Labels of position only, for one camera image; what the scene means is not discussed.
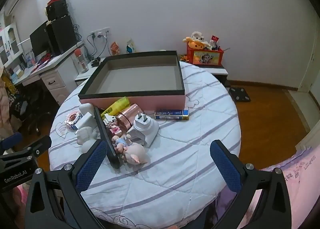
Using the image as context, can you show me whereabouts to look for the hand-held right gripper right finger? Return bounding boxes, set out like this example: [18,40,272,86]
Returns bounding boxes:
[209,139,293,229]

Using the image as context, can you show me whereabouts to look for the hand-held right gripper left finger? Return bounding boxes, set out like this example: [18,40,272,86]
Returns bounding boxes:
[25,139,108,229]

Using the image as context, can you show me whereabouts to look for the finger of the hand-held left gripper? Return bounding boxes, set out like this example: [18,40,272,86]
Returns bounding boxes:
[24,135,52,160]
[0,134,23,155]

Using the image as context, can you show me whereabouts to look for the black remote control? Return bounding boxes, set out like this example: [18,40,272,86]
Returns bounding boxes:
[93,106,122,169]

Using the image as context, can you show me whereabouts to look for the white plaster figurine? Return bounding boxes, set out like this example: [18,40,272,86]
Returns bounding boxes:
[76,103,100,154]

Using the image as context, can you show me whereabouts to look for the pink block toy red centre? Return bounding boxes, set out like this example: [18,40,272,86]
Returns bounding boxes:
[64,112,83,131]

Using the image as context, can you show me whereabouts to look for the pink pig figurine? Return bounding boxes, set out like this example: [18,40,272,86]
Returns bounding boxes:
[112,135,148,169]

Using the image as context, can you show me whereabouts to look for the white charger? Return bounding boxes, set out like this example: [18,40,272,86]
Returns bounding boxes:
[77,112,97,129]

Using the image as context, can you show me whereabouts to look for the white plug adapter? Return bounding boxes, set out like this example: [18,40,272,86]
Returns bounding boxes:
[127,113,160,148]

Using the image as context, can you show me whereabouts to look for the blue gold box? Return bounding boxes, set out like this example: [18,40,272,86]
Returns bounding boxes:
[154,109,190,121]

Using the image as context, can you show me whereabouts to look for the pink box with black rim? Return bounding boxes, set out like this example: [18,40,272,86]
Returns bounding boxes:
[78,50,186,114]

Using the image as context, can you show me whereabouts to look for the black office chair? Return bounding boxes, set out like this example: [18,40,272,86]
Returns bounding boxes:
[15,91,54,136]

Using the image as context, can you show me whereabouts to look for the pile of clothes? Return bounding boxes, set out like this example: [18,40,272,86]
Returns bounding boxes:
[0,67,23,140]

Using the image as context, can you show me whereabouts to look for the white striped quilt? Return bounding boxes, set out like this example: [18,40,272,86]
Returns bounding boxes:
[49,60,242,227]

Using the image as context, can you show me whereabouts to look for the rose gold tape roll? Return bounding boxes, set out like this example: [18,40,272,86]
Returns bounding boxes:
[116,103,146,131]

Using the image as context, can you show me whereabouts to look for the white desk with drawers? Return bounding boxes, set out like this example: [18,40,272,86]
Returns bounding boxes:
[11,41,84,106]

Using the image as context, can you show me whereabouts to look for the yellow packet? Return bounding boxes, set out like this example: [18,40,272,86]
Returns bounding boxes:
[101,97,130,117]

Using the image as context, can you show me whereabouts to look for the black bathroom scale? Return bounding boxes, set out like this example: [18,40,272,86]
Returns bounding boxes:
[229,87,251,103]

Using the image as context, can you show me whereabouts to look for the pink printed blanket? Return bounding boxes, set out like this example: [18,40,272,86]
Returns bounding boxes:
[217,146,320,229]

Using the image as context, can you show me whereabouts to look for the white side table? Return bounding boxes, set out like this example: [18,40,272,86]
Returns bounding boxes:
[75,53,130,82]

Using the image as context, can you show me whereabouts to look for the pink microphone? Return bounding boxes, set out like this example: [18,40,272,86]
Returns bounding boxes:
[75,48,89,73]

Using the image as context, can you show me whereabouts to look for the white and black nightstand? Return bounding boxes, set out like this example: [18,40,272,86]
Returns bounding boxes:
[200,65,229,87]

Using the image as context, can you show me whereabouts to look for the white glass-door cabinet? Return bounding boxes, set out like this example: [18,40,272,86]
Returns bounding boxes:
[0,22,23,67]

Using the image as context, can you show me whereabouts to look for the black monitor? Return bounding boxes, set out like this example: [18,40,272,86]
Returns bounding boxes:
[29,21,50,58]

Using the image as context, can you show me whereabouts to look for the red toy box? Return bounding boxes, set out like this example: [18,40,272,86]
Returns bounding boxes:
[186,43,224,68]

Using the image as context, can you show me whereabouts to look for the black computer tower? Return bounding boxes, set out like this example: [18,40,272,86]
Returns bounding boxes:
[46,15,78,55]

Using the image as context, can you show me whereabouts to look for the orange snack bag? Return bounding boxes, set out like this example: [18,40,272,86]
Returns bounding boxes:
[110,42,121,56]

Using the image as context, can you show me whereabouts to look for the white and blue carton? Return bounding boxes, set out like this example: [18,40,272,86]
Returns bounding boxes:
[126,39,136,54]

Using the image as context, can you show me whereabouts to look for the orange plush toy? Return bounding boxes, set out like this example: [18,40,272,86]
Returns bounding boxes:
[182,36,213,50]

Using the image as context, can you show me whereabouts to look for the white door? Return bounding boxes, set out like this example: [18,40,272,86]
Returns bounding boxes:
[299,39,320,94]

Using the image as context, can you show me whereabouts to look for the white plush toy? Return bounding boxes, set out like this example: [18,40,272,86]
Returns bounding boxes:
[191,31,205,42]

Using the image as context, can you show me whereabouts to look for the black cables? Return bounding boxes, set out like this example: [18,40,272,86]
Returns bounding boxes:
[86,32,108,61]

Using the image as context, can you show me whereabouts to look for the white wall socket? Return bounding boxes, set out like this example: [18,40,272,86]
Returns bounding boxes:
[90,27,111,39]

